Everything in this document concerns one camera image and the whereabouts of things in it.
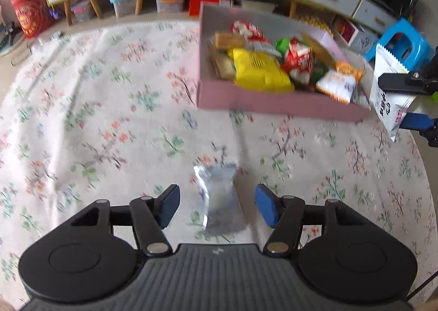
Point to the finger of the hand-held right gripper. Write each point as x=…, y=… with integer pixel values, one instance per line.
x=419, y=121
x=397, y=83

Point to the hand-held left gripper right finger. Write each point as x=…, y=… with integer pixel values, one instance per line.
x=268, y=206

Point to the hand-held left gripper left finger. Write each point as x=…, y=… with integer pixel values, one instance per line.
x=169, y=205

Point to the silver cake packet red label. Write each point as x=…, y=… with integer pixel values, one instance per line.
x=219, y=198

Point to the orange cracker packet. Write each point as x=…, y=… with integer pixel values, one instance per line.
x=337, y=85

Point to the orange stick packet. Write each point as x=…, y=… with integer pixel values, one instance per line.
x=320, y=47

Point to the pink cardboard box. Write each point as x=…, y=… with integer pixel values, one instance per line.
x=256, y=102

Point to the green snack packet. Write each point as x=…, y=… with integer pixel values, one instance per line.
x=282, y=44

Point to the yellow snack packet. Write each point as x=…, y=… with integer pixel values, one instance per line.
x=256, y=69

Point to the red white snack packet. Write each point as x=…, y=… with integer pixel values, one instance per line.
x=246, y=28

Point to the blue plastic stool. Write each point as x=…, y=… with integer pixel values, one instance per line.
x=407, y=28

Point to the white carton box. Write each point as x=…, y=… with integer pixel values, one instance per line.
x=357, y=35

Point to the yellow egg tray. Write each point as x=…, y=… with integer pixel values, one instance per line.
x=313, y=18

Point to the red flat box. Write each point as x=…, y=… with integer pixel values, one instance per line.
x=210, y=4

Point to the teal lid storage box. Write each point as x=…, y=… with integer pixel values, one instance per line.
x=123, y=4

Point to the small clear storage box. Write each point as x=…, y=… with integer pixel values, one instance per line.
x=82, y=11

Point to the red printed bag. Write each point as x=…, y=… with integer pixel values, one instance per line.
x=30, y=16

